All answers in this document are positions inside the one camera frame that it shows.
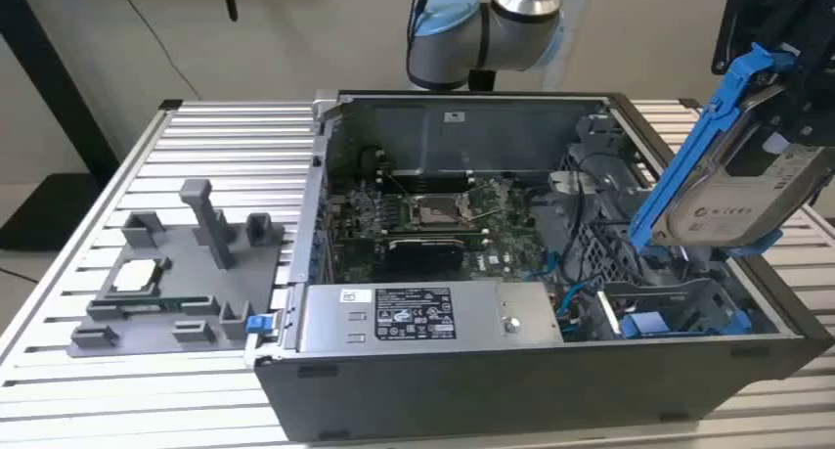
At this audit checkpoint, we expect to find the black stand with base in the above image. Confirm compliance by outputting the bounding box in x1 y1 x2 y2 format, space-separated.
0 0 123 252

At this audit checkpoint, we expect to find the CPU socket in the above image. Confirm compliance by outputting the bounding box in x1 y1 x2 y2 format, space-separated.
407 194 471 228

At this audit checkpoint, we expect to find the grey parts rack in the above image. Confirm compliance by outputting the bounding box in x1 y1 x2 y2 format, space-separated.
68 178 286 360

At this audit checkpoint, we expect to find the thin black cable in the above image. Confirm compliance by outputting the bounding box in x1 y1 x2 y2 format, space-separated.
115 0 206 102

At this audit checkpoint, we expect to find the green motherboard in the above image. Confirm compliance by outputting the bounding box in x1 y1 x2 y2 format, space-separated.
323 174 556 284

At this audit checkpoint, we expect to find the black PC case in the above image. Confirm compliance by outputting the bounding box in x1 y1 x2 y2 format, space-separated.
244 87 835 443

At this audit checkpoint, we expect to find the perforated metal drive cage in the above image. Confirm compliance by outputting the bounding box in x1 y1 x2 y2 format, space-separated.
531 113 660 287

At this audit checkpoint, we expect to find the blue flat wire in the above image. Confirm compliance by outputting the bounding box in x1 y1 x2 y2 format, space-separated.
535 250 606 331

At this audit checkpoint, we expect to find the installed RAM stick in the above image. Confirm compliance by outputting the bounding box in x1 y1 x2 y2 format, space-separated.
386 227 491 239

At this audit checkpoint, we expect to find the metal disk bay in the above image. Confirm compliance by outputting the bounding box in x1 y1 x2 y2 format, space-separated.
590 267 788 342

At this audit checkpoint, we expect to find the silver power supply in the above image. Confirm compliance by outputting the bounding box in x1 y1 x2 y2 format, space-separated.
296 281 567 350

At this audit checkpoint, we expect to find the silver CPU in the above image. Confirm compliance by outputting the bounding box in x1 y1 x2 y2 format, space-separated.
110 260 164 293

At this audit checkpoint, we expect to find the green RAM stick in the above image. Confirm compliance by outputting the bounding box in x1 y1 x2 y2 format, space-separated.
120 295 210 311

